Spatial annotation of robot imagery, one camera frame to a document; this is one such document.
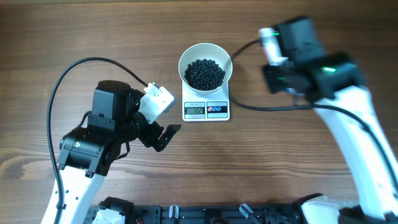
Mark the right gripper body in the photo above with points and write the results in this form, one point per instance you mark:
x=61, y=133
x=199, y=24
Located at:
x=273, y=76

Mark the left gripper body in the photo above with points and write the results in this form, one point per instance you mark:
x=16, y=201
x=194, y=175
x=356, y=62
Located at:
x=135, y=126

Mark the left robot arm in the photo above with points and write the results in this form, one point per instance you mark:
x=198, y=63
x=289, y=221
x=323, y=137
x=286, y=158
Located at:
x=83, y=164

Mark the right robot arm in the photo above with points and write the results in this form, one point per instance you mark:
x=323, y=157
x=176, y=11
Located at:
x=335, y=89

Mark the white digital kitchen scale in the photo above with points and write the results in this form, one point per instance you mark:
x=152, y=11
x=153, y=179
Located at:
x=213, y=107

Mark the black beans in bowl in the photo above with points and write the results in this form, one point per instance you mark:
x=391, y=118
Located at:
x=204, y=75

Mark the white bowl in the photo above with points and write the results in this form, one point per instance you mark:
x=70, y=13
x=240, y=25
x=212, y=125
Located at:
x=206, y=51

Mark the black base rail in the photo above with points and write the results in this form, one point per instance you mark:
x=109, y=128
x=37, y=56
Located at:
x=147, y=214

